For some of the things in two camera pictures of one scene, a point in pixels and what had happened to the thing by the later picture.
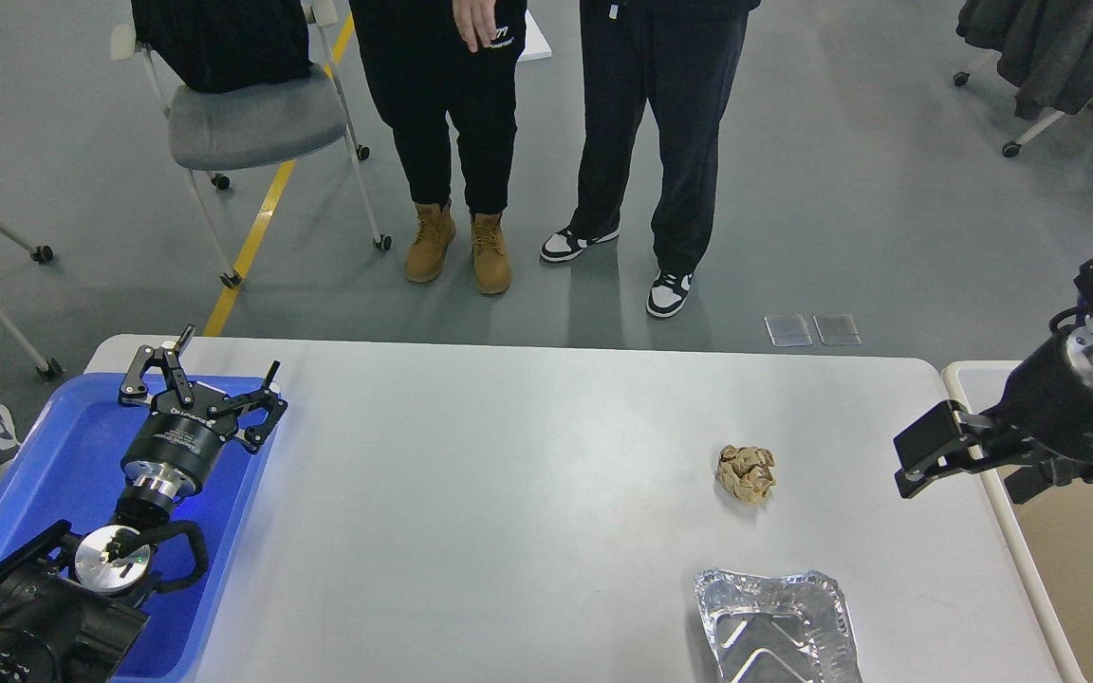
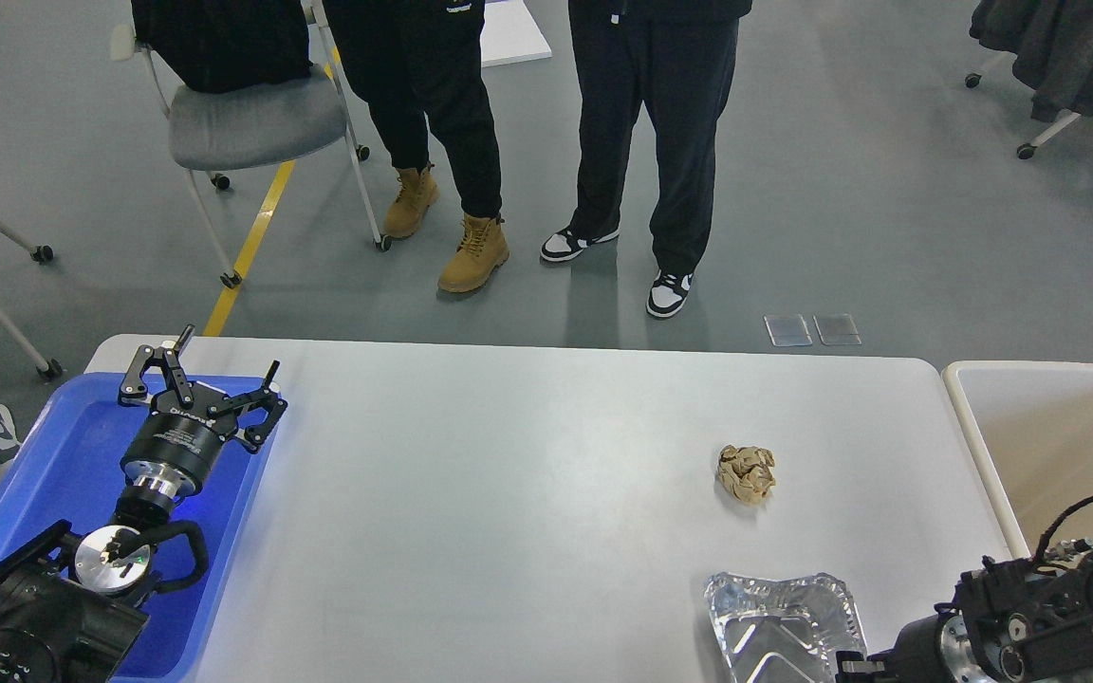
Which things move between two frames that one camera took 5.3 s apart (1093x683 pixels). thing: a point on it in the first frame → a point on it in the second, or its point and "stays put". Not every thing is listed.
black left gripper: (175, 448) stays put
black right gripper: (1045, 414) → (917, 655)
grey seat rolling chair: (212, 132) stays put
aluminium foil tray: (793, 629) stays put
